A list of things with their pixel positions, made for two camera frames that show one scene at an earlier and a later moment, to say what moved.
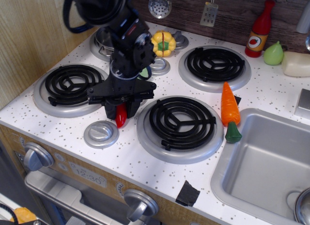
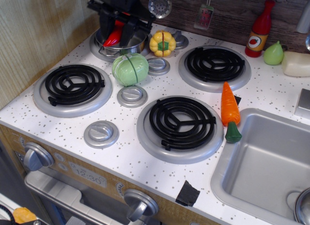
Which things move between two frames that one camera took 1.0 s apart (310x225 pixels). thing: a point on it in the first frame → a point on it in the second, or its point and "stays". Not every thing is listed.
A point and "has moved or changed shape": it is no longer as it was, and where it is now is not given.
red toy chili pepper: [121, 114] has moved or changed shape
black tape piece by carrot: [238, 99] stays
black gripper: [120, 90] → [124, 5]
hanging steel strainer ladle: [160, 5] stays
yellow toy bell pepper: [163, 43] stays
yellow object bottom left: [23, 215] stays
